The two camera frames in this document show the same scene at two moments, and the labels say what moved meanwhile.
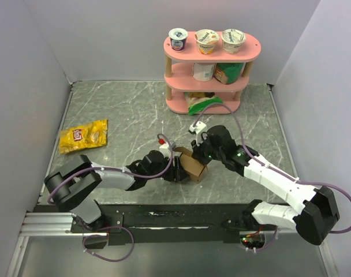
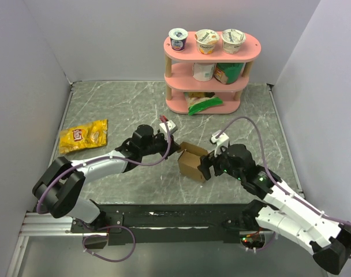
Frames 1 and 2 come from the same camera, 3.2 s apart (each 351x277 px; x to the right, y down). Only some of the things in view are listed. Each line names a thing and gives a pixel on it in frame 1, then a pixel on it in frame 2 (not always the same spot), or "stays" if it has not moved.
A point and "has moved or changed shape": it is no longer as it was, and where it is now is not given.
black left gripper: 176,173 to 165,141
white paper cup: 203,71 stays
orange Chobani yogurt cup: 206,39 stays
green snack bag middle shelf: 228,73 stays
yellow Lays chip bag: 90,135 stays
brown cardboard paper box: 195,169 has moved or changed shape
